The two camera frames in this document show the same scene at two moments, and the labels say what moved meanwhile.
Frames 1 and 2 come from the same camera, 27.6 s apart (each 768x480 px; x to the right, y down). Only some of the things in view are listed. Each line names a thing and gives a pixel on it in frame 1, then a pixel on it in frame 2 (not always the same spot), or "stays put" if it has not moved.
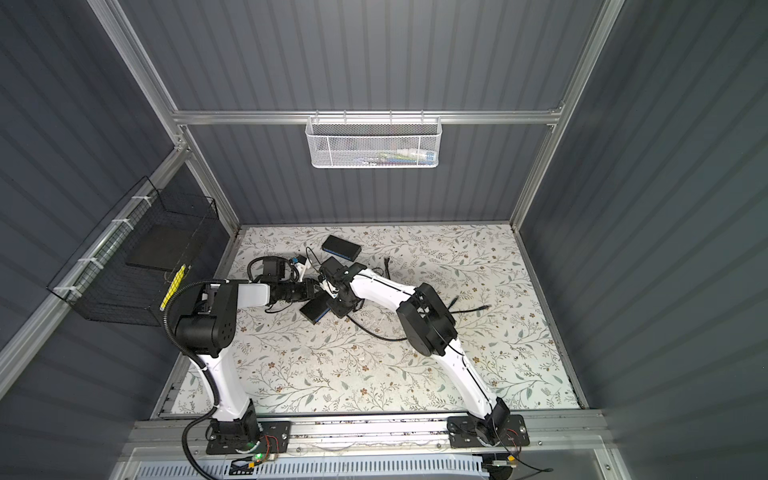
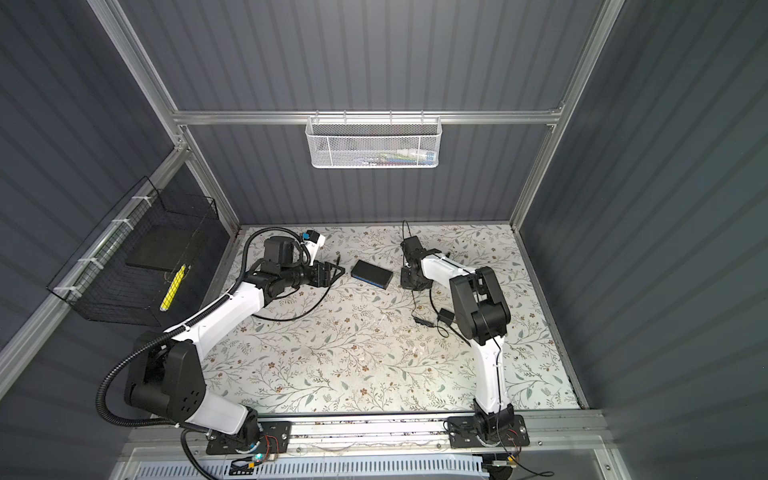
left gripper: x=309 y=289 -> x=325 y=269
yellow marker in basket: x=174 y=286 stays put
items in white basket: x=399 y=157 stays put
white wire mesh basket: x=373 y=142 stays put
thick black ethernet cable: x=400 y=338 -> x=304 y=312
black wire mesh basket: x=130 y=267 stays put
